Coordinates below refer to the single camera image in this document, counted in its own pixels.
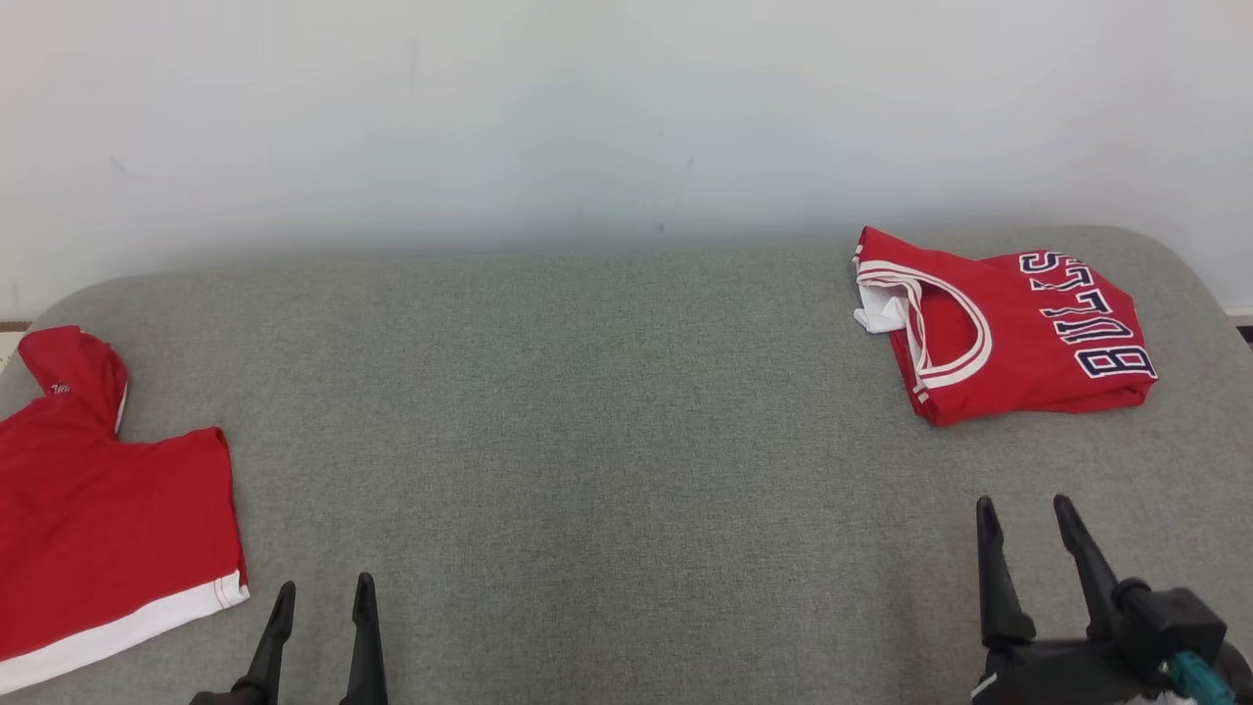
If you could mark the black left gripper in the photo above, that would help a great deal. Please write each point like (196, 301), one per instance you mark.
(227, 698)

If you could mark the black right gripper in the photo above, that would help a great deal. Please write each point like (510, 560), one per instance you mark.
(1067, 676)

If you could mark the red Bulls basketball jersey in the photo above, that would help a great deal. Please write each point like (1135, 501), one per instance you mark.
(1028, 372)

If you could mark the red garment with white hem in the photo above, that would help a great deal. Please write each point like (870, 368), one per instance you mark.
(98, 529)

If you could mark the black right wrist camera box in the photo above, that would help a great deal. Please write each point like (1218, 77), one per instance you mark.
(1170, 622)

